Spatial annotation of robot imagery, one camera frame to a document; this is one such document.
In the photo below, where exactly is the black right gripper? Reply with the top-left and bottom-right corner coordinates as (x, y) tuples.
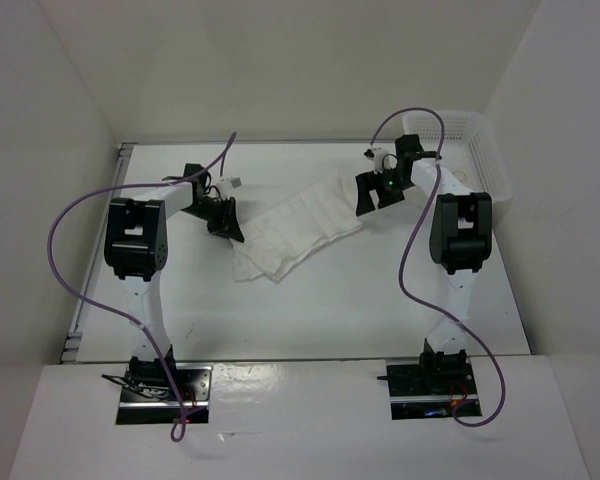
(356, 167), (415, 216)

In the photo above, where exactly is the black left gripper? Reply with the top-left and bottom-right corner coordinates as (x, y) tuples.
(181, 197), (243, 244)

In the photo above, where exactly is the white pleated skirt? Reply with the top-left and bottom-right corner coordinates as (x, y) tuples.
(232, 170), (362, 282)

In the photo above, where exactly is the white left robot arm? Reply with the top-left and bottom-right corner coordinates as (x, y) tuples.
(104, 164), (244, 400)

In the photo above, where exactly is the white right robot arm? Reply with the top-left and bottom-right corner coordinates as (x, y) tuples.
(356, 134), (492, 393)

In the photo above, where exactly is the tan rubber band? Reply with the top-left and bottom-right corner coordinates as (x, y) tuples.
(453, 170), (468, 182)

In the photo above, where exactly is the white perforated plastic basket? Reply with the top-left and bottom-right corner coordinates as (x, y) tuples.
(402, 110), (514, 209)

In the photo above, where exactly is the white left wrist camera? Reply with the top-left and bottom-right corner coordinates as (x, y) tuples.
(216, 177), (242, 198)

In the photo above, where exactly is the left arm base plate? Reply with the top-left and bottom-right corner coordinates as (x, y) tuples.
(101, 363), (213, 425)

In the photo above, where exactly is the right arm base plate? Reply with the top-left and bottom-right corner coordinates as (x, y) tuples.
(377, 360), (482, 420)

